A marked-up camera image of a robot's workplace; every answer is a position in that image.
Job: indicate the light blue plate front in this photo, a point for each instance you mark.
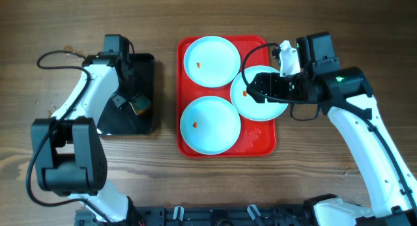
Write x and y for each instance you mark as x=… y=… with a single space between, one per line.
x=210 y=125

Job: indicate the light blue plate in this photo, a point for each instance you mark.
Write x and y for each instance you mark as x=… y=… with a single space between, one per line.
x=248 y=107
x=210 y=125
x=211 y=61

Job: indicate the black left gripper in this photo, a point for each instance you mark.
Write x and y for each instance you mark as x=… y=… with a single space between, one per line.
x=124 y=96

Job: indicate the red plastic tray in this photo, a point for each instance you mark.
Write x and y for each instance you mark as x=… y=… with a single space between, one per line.
x=256 y=138

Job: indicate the orange green sponge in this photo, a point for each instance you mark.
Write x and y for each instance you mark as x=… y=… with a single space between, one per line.
x=140 y=104

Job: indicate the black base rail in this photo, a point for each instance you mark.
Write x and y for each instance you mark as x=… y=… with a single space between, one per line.
x=274 y=215

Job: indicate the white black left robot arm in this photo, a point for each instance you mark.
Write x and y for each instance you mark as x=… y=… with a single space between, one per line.
x=68 y=164

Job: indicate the light blue plate back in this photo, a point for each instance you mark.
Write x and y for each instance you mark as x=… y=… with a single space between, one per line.
x=211 y=61

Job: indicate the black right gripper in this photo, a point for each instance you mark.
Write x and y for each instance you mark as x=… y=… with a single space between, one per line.
x=273 y=79

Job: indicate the black water tray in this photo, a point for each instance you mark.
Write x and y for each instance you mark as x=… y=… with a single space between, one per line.
x=129 y=110

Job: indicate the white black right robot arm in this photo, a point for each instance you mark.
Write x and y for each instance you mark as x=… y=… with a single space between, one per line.
x=346 y=97

